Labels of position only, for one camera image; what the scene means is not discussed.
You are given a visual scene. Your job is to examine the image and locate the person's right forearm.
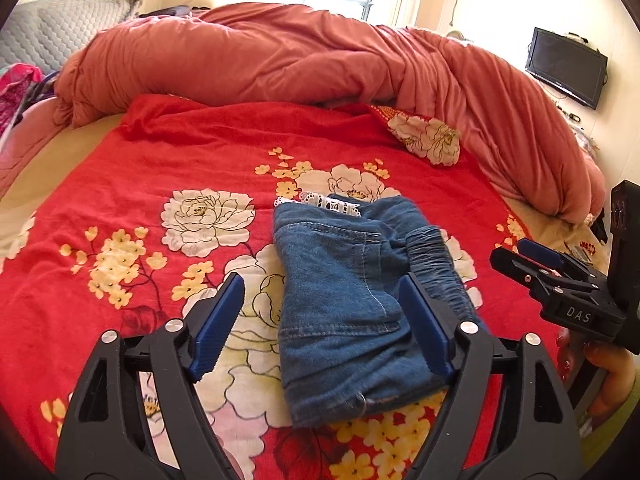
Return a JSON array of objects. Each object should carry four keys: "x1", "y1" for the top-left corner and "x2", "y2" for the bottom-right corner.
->
[{"x1": 577, "y1": 372, "x2": 640, "y2": 463}]

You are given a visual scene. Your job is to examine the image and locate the grey quilted headboard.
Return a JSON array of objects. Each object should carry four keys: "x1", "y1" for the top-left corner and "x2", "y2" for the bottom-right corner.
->
[{"x1": 0, "y1": 0, "x2": 144, "y2": 70}]

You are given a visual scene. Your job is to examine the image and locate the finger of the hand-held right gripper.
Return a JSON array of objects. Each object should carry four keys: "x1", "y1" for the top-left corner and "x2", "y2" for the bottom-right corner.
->
[
  {"x1": 516, "y1": 238, "x2": 608, "y2": 283},
  {"x1": 488, "y1": 247, "x2": 598, "y2": 307}
]

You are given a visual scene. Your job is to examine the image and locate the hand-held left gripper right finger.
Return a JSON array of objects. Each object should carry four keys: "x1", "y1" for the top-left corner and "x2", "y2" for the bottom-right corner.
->
[{"x1": 397, "y1": 272, "x2": 585, "y2": 480}]

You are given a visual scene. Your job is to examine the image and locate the person's right hand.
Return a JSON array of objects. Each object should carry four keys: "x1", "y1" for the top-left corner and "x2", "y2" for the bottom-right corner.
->
[{"x1": 554, "y1": 329, "x2": 637, "y2": 422}]

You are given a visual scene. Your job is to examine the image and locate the pink comforter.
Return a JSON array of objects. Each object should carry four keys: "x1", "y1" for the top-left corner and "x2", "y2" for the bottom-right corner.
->
[{"x1": 51, "y1": 2, "x2": 610, "y2": 222}]

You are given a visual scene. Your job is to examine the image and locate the pile of pink clothes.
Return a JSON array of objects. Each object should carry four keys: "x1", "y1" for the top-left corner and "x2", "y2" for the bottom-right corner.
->
[{"x1": 0, "y1": 62, "x2": 57, "y2": 137}]

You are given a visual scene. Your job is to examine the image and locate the black wall television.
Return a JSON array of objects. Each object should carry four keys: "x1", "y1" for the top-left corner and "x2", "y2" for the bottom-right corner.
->
[{"x1": 524, "y1": 26, "x2": 609, "y2": 111}]

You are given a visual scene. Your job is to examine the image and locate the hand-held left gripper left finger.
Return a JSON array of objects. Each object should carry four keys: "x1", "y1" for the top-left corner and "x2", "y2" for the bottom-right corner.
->
[{"x1": 54, "y1": 271, "x2": 247, "y2": 480}]

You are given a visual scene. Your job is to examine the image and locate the red floral blanket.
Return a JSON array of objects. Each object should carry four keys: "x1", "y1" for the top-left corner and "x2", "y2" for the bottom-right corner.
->
[{"x1": 0, "y1": 94, "x2": 568, "y2": 480}]

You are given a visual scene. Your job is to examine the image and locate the blue denim pants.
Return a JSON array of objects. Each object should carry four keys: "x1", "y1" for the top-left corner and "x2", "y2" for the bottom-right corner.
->
[{"x1": 272, "y1": 191, "x2": 489, "y2": 429}]

